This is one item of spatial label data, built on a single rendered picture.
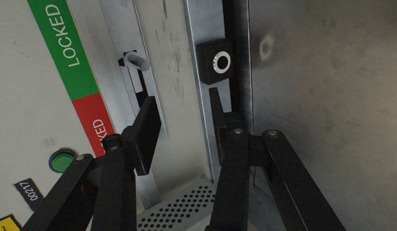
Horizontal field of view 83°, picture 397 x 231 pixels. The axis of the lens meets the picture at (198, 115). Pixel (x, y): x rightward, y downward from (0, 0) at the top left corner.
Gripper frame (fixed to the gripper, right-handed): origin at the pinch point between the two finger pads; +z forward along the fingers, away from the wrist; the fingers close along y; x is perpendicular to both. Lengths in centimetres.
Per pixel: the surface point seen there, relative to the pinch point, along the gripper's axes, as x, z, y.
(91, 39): 6.2, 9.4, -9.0
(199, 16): 6.2, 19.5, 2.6
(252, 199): -27.8, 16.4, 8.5
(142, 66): 2.5, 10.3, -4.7
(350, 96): -3.1, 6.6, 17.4
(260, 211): -27.8, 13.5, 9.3
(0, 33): 8.2, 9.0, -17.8
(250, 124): -13.2, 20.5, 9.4
